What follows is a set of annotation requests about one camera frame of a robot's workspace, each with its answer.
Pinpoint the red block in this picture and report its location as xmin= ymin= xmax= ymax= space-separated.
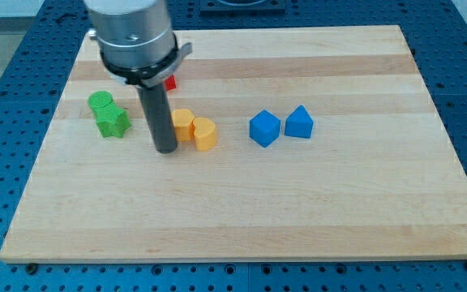
xmin=164 ymin=75 xmax=177 ymax=91

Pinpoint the yellow heart block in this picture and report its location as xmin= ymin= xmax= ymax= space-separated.
xmin=193 ymin=117 xmax=218 ymax=152

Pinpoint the green cylinder block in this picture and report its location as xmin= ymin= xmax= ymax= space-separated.
xmin=88 ymin=91 xmax=114 ymax=118

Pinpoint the wooden board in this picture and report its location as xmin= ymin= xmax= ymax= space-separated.
xmin=0 ymin=25 xmax=467 ymax=264

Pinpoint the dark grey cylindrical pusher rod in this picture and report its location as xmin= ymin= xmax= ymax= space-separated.
xmin=136 ymin=84 xmax=178 ymax=154

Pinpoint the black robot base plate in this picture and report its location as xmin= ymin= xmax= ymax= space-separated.
xmin=199 ymin=0 xmax=287 ymax=15

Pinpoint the blue cube block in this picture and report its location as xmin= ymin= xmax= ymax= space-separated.
xmin=249 ymin=109 xmax=281 ymax=148

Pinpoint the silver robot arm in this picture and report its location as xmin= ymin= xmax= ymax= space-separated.
xmin=84 ymin=0 xmax=193 ymax=154

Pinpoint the blue triangle block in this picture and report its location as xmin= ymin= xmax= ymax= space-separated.
xmin=285 ymin=105 xmax=314 ymax=139

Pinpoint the yellow hexagon block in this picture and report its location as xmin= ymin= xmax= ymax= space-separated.
xmin=172 ymin=109 xmax=195 ymax=142

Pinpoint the green star block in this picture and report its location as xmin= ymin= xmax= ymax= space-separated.
xmin=95 ymin=102 xmax=131 ymax=138

